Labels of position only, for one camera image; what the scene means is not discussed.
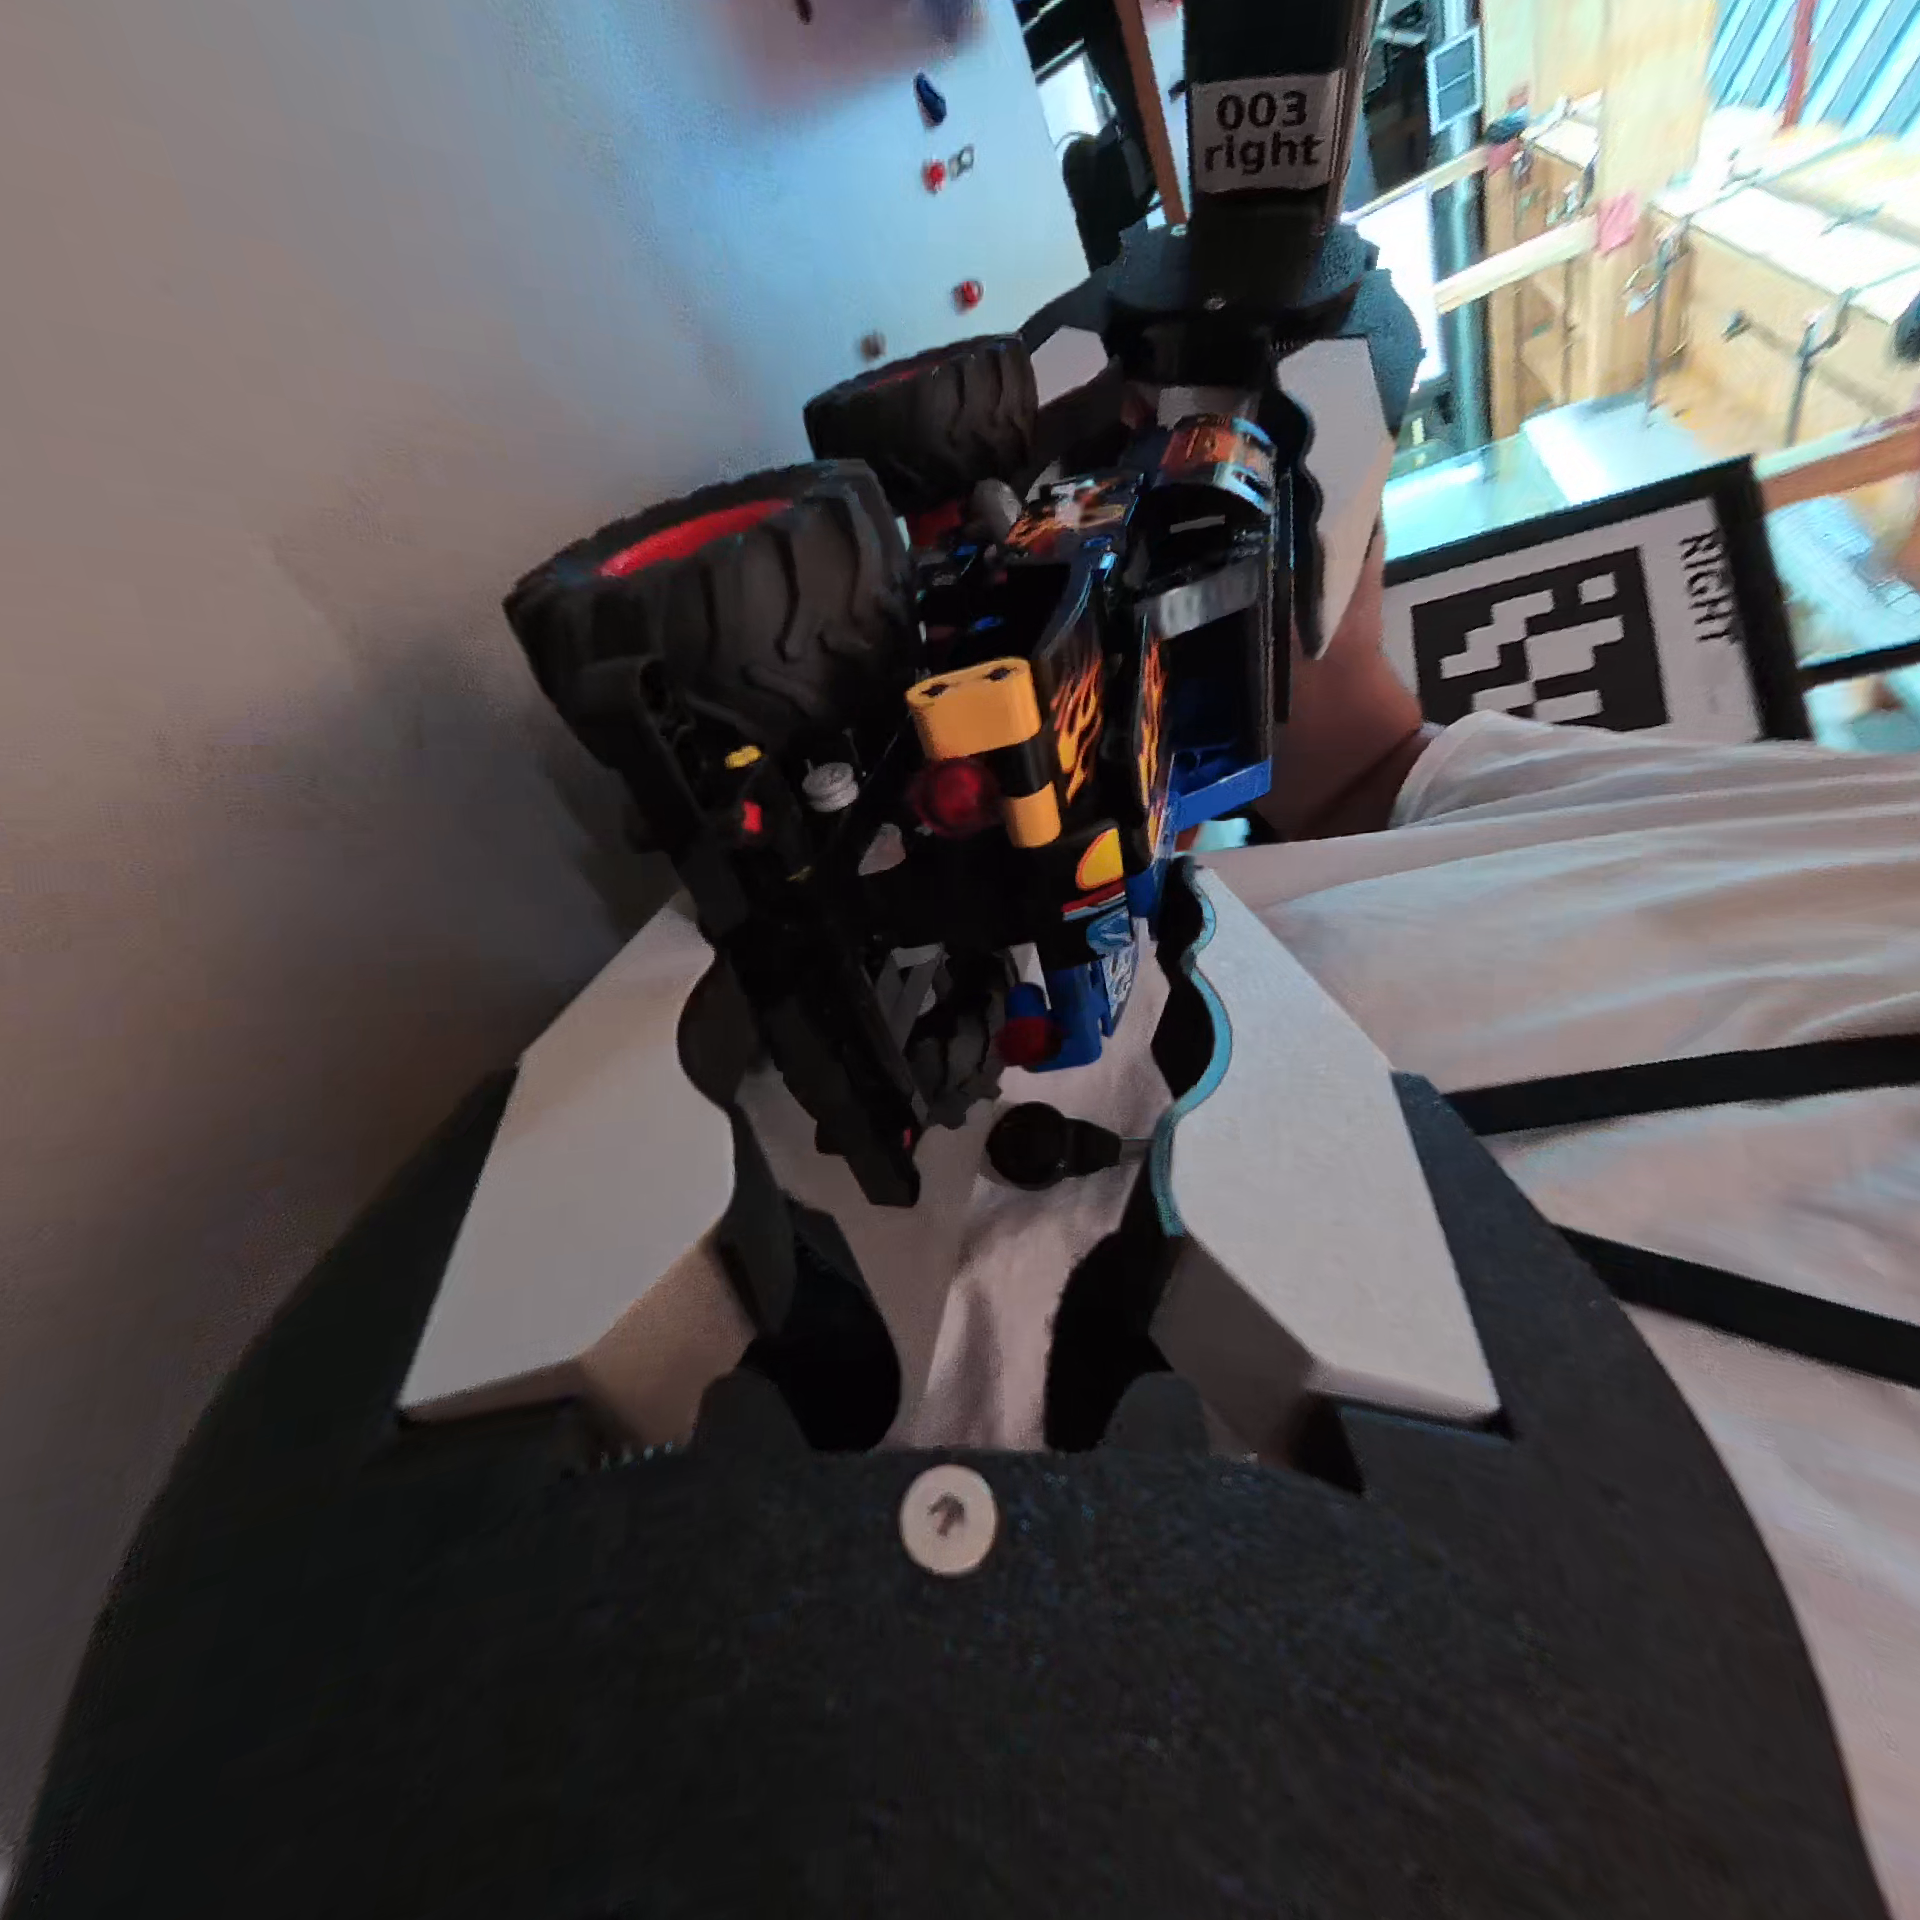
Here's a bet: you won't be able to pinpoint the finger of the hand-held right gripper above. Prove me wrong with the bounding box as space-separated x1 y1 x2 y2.
1265 337 1401 710
1030 323 1202 452

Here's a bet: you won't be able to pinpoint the person's white shirt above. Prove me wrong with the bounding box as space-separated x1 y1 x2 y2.
743 709 1920 1876

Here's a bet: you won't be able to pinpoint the wooden crates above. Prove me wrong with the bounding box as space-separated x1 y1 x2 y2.
1477 89 1920 497

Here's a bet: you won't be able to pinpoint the small black pin piece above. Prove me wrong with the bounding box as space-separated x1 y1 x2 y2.
983 1099 1126 1196

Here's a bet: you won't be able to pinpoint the blue lego monster truck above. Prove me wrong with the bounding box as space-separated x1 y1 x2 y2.
503 334 1286 1212

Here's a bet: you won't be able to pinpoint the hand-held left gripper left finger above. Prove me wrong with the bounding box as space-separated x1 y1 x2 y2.
397 897 906 1451

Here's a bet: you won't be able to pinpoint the black strap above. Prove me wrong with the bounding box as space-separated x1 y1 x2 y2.
1439 1032 1920 1144
1551 1224 1920 1389

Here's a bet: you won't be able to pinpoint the person's right forearm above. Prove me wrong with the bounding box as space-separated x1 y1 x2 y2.
1257 517 1445 845

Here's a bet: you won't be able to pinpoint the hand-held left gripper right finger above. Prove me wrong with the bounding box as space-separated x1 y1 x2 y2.
1047 859 1505 1468

